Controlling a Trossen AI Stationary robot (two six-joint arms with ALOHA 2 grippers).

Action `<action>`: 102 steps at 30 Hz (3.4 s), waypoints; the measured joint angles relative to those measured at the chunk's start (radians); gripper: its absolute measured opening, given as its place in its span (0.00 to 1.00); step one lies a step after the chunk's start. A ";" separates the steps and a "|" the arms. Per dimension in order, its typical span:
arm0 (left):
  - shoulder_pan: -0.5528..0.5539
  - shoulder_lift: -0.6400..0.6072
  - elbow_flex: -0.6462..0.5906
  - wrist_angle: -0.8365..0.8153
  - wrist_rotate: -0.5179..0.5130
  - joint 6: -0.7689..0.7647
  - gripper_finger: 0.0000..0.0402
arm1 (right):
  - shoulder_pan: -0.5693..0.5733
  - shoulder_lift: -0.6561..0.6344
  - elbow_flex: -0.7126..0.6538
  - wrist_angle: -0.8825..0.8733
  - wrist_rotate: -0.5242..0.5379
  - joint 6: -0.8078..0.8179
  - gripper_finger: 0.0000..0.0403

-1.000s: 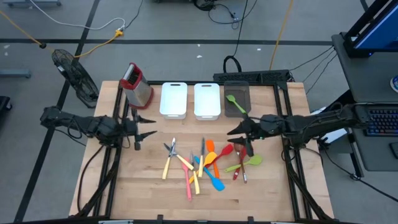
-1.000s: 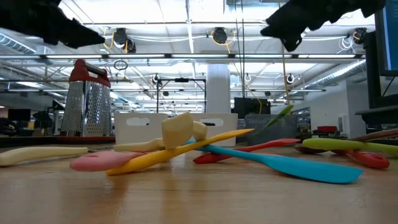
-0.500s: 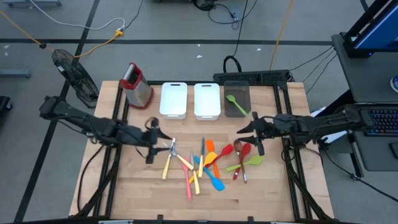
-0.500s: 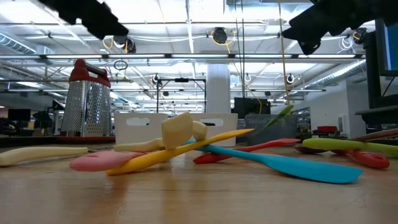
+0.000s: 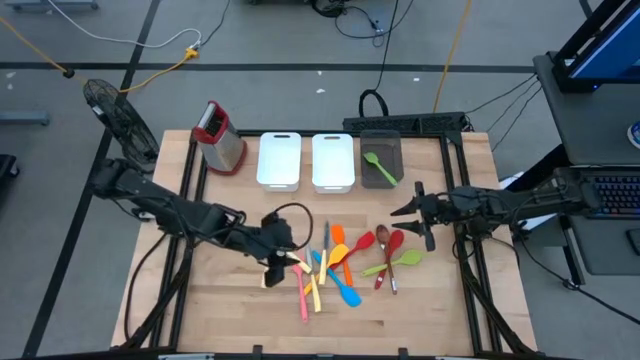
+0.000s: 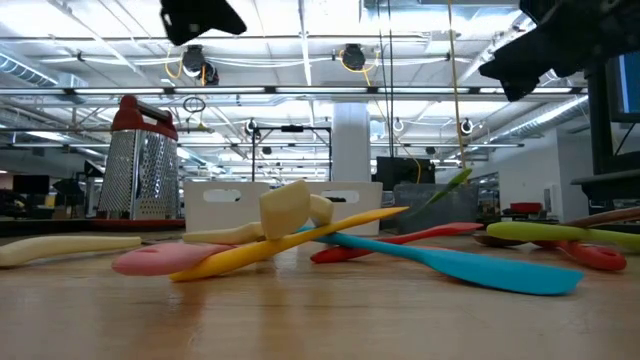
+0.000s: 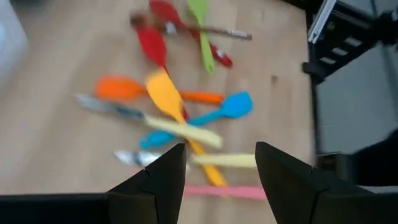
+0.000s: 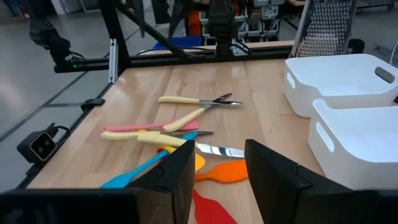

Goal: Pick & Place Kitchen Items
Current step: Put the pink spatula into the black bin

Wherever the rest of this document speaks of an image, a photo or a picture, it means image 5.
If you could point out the black perforated box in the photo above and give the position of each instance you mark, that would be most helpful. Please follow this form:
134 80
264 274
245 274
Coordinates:
400 122

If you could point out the black backlit keyboard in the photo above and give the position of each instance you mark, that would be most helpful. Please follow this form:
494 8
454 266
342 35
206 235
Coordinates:
620 195

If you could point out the white plastic bin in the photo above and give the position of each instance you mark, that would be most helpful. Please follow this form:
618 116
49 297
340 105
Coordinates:
279 162
333 164

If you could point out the red silicone spatula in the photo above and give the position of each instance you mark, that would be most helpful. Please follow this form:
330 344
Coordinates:
365 241

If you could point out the orange silicone spatula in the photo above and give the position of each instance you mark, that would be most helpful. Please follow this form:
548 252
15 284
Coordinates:
338 234

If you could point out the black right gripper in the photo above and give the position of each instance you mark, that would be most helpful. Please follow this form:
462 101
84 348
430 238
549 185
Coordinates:
432 210

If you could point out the white blue round disc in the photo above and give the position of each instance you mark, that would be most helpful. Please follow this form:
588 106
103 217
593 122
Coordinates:
635 135

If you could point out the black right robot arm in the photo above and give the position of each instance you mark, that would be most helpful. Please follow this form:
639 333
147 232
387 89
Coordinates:
525 200

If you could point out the grey metal floor base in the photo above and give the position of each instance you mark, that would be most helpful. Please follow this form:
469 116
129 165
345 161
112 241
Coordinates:
50 5
25 119

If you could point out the black round floor weight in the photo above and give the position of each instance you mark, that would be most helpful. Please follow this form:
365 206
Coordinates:
68 74

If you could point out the grey translucent plastic bin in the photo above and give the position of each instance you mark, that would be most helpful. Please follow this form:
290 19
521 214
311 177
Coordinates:
381 142

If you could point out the brown wooden spoon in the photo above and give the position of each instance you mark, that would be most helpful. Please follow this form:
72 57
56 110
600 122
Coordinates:
382 232

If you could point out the green silicone spatula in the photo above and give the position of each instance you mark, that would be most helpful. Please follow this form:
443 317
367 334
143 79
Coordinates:
371 159

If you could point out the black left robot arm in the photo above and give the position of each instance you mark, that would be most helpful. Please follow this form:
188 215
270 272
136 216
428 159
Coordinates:
190 220

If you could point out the grey computer cart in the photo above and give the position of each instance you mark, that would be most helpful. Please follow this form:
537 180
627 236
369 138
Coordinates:
590 125

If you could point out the blue silicone spatula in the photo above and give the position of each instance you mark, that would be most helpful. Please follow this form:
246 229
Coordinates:
350 296

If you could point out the black floor fan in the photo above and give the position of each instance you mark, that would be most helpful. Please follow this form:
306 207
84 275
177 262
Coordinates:
125 130

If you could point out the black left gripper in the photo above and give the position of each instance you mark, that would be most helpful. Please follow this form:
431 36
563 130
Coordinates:
277 240

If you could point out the black computer monitor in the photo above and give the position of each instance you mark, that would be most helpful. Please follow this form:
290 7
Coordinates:
610 50

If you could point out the red silicone spoon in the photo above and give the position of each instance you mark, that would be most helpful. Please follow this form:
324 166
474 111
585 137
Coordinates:
395 241

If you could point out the black computer mouse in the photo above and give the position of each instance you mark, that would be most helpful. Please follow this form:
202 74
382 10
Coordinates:
634 241

